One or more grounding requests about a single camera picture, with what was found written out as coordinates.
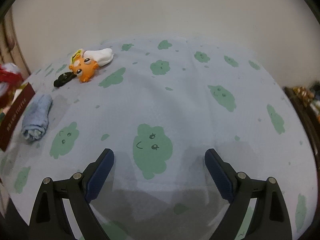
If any white sock yellow trim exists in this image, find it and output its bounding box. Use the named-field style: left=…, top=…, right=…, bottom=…
left=71, top=48, right=114, bottom=67

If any red white cloth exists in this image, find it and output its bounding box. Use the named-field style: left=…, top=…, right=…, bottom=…
left=1, top=63, right=23, bottom=96

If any dark wooden side furniture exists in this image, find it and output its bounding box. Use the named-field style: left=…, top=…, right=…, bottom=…
left=282, top=81, right=320, bottom=170

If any rolled light blue towel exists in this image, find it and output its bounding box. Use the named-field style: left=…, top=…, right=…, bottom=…
left=21, top=94, right=53, bottom=142

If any red gold toffee tin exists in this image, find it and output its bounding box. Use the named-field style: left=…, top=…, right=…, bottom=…
left=1, top=83, right=35, bottom=152

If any beige floral curtain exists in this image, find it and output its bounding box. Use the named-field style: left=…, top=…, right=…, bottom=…
left=0, top=8, right=31, bottom=80

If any black strap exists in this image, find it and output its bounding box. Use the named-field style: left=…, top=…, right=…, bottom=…
left=53, top=71, right=77, bottom=88

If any orange plush toy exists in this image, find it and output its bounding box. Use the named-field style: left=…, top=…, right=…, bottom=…
left=69, top=57, right=99, bottom=82

